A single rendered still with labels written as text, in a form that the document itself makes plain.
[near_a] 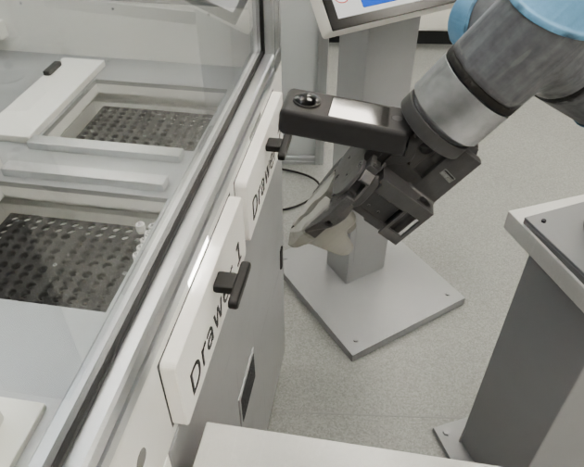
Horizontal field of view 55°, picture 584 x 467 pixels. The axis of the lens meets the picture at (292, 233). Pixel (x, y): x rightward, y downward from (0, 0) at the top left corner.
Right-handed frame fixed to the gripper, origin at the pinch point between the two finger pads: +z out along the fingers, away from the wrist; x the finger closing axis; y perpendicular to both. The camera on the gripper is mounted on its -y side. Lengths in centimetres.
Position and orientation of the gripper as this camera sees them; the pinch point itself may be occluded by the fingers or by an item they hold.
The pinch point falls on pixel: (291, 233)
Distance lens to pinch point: 61.1
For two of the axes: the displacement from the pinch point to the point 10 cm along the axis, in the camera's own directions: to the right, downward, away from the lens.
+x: 1.6, -6.4, 7.5
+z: -5.7, 5.6, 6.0
